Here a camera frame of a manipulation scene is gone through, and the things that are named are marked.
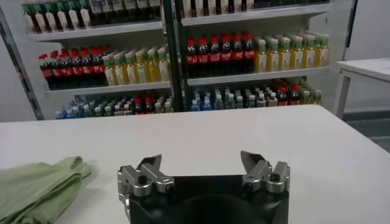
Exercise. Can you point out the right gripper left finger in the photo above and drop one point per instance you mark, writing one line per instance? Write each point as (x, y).
(146, 179)

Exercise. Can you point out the clear green water bottle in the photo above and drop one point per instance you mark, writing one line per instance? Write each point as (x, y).
(230, 102)
(81, 112)
(90, 112)
(218, 103)

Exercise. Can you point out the dark bottle white blue label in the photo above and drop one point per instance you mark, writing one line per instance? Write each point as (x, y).
(96, 12)
(119, 10)
(107, 11)
(142, 9)
(154, 8)
(130, 10)

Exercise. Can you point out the blue water bottle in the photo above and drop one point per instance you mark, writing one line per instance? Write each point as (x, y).
(60, 115)
(195, 106)
(69, 114)
(207, 104)

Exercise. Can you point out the dark drink bottle white cap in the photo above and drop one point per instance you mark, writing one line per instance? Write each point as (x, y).
(250, 102)
(240, 103)
(99, 111)
(119, 110)
(109, 110)
(128, 109)
(272, 100)
(261, 101)

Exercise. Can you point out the white beverage display shelf unit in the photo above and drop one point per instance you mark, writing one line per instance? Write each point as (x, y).
(259, 13)
(97, 30)

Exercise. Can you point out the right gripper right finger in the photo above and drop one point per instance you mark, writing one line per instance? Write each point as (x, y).
(265, 175)

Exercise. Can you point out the white side table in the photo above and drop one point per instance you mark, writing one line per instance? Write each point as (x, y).
(365, 68)

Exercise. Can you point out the small red cap cola bottle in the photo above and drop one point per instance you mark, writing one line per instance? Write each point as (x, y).
(148, 106)
(282, 98)
(138, 107)
(294, 96)

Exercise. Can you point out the yellow juice bottle green label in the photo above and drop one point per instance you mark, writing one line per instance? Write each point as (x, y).
(141, 70)
(273, 58)
(152, 68)
(323, 53)
(109, 74)
(163, 67)
(131, 71)
(285, 57)
(297, 56)
(120, 73)
(261, 59)
(309, 54)

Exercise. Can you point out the light green t-shirt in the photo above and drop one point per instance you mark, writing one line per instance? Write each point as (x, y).
(36, 188)

